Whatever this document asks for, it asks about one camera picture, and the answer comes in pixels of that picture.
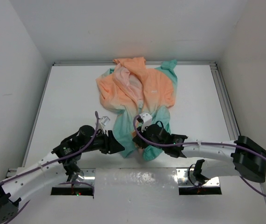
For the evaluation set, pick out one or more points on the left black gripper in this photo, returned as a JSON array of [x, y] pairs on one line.
[[110, 144]]

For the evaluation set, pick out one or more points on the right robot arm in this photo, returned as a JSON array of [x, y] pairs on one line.
[[242, 157]]

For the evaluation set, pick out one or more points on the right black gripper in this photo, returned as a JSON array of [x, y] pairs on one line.
[[140, 142]]

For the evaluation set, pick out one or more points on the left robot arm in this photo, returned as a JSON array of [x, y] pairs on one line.
[[55, 168]]

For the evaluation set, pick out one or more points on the orange and teal jacket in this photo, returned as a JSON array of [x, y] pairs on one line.
[[130, 89]]

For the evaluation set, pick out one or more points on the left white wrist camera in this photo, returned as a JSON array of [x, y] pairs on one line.
[[103, 122]]

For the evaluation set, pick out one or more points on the aluminium frame rail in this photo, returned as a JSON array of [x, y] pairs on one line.
[[202, 109]]

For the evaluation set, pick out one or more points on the metal base plate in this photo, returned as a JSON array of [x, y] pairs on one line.
[[173, 177]]

